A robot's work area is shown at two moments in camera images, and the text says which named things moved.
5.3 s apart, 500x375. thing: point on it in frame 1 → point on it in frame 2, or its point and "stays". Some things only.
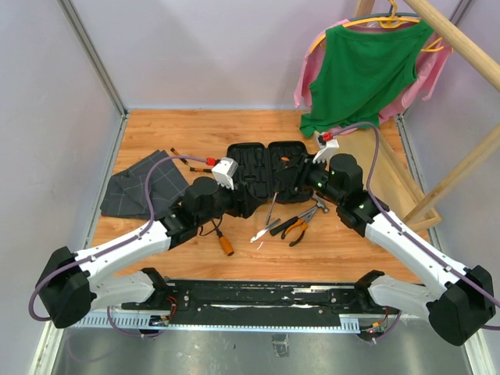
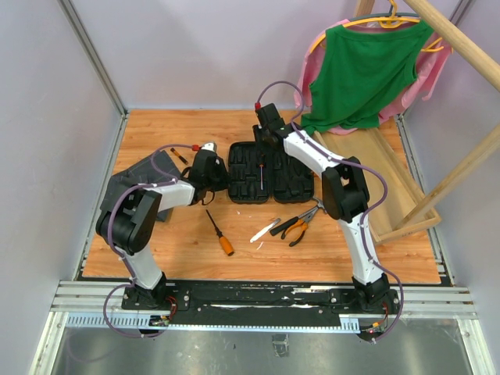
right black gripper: (296, 176) → (260, 130)
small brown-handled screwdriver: (175, 152) stays
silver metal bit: (265, 230) stays
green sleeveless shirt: (366, 73) stays
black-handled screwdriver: (284, 168) → (262, 160)
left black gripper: (243, 201) → (224, 177)
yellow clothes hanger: (391, 22) stays
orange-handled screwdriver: (225, 243) stays
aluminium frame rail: (102, 69) stays
